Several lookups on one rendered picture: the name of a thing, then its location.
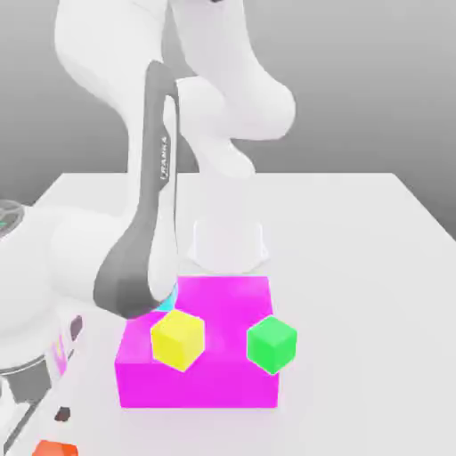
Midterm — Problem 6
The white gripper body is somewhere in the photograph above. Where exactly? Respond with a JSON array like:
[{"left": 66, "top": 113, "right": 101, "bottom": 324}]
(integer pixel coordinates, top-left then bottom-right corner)
[{"left": 0, "top": 398, "right": 55, "bottom": 456}]

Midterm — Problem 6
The small orange cube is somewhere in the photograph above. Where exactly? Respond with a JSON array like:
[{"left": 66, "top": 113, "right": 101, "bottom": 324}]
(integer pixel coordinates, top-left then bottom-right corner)
[{"left": 31, "top": 439, "right": 79, "bottom": 456}]

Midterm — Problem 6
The small yellow cube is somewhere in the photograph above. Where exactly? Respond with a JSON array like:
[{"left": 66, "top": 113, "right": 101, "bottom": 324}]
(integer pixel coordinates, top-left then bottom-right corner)
[{"left": 151, "top": 308, "right": 207, "bottom": 373}]

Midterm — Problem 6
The small cyan cube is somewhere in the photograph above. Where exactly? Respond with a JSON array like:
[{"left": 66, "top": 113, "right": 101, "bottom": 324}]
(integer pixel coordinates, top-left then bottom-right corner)
[{"left": 155, "top": 281, "right": 179, "bottom": 314}]

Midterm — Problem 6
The small green cube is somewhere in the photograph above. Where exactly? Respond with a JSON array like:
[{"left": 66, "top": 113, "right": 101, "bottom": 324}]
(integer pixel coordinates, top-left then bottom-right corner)
[{"left": 246, "top": 314, "right": 298, "bottom": 376}]

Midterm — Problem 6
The large magenta box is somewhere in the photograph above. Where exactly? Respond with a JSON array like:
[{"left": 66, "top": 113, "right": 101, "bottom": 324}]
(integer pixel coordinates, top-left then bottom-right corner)
[{"left": 114, "top": 275, "right": 280, "bottom": 410}]

